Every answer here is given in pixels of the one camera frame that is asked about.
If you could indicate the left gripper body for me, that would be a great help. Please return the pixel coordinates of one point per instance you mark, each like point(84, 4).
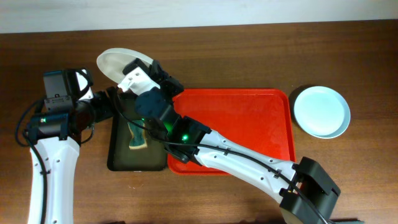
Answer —
point(109, 101)

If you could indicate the red plastic tray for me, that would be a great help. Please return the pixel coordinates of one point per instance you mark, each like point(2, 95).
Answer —
point(258, 119)

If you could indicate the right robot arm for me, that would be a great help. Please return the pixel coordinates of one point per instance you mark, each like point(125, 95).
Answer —
point(304, 191)

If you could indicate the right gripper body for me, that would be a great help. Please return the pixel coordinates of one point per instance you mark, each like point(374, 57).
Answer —
point(156, 70)

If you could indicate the green and yellow sponge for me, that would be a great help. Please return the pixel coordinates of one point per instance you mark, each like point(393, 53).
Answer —
point(138, 138)

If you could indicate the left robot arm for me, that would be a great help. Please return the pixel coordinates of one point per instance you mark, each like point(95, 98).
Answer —
point(54, 138)

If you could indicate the white plate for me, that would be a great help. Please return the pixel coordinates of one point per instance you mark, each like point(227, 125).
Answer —
point(111, 62)

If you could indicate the light blue plate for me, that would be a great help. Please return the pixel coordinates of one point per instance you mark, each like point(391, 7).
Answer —
point(322, 112)

